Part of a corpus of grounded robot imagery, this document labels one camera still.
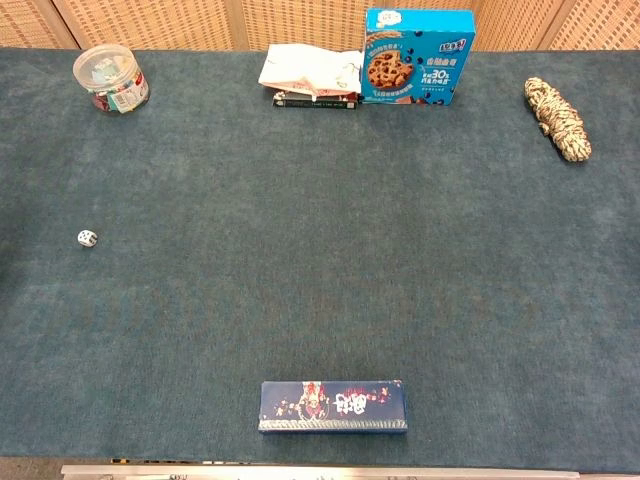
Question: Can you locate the beige braided rope bundle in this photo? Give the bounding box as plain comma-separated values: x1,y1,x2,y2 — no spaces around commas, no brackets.
523,76,592,163

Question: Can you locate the teal felt table mat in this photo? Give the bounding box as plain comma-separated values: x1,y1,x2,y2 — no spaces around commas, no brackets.
0,47,640,474

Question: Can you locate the clear plastic candy jar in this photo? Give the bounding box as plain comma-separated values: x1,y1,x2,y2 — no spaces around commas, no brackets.
72,43,151,114

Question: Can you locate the black book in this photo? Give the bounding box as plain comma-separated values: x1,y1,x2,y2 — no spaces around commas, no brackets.
272,91,359,111

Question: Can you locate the woven rattan screen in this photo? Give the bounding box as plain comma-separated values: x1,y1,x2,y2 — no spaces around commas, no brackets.
0,0,640,51

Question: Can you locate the blue cookie box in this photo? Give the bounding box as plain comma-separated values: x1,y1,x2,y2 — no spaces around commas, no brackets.
360,7,475,108

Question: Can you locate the long dark blue box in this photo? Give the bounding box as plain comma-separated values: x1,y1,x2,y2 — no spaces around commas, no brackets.
257,379,409,436

